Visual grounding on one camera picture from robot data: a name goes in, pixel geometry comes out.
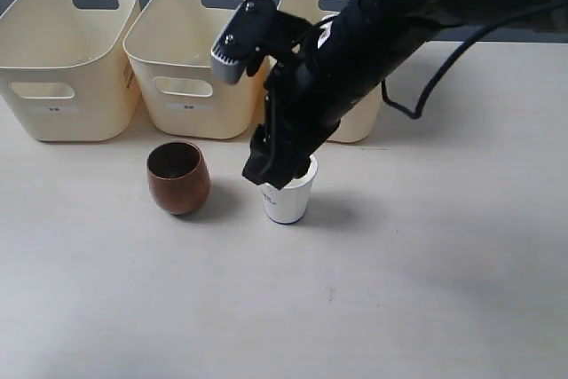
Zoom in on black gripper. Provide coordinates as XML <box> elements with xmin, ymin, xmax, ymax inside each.
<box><xmin>242</xmin><ymin>54</ymin><xmax>342</xmax><ymax>190</ymax></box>

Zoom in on white paper cup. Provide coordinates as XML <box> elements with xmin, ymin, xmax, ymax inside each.
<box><xmin>260</xmin><ymin>155</ymin><xmax>319</xmax><ymax>225</ymax></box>

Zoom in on brown wooden cup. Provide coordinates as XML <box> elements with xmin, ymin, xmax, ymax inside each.
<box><xmin>146</xmin><ymin>141</ymin><xmax>211</xmax><ymax>216</ymax></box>

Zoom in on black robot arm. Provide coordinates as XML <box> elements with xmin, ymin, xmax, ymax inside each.
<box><xmin>223</xmin><ymin>0</ymin><xmax>567</xmax><ymax>188</ymax></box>

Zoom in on middle cream plastic bin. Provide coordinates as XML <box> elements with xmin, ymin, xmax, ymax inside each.
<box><xmin>123</xmin><ymin>0</ymin><xmax>269</xmax><ymax>139</ymax></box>

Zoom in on cream plastic bin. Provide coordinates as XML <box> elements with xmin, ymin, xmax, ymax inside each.
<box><xmin>1</xmin><ymin>0</ymin><xmax>140</xmax><ymax>142</ymax></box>
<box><xmin>278</xmin><ymin>0</ymin><xmax>383</xmax><ymax>143</ymax></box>
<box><xmin>123</xmin><ymin>0</ymin><xmax>269</xmax><ymax>139</ymax></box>

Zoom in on right cream plastic bin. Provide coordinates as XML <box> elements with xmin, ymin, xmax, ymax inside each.
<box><xmin>278</xmin><ymin>0</ymin><xmax>383</xmax><ymax>143</ymax></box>

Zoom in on left cream plastic bin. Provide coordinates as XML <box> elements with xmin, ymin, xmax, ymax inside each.
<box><xmin>1</xmin><ymin>0</ymin><xmax>140</xmax><ymax>142</ymax></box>

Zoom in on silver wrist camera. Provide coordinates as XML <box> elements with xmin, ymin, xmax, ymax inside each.
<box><xmin>210</xmin><ymin>0</ymin><xmax>276</xmax><ymax>85</ymax></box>

